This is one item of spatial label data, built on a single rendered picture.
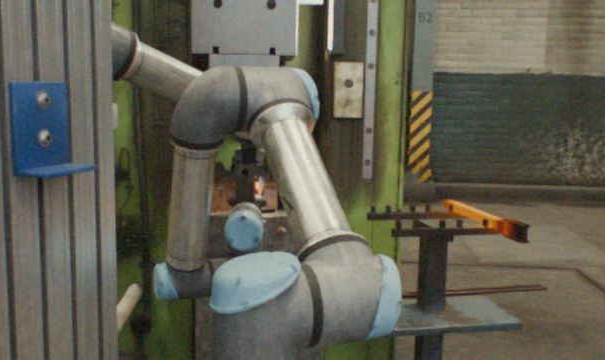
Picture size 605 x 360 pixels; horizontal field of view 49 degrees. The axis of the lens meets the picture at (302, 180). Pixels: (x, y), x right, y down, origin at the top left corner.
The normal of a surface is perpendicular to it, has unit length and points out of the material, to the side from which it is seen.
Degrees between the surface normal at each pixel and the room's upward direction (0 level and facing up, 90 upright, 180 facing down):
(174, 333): 90
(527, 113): 88
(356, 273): 40
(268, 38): 90
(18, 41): 90
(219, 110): 102
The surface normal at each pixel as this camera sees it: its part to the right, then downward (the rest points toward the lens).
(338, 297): 0.36, -0.29
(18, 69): 0.94, 0.07
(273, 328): 0.38, 0.14
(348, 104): 0.05, 0.14
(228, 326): -0.51, 0.11
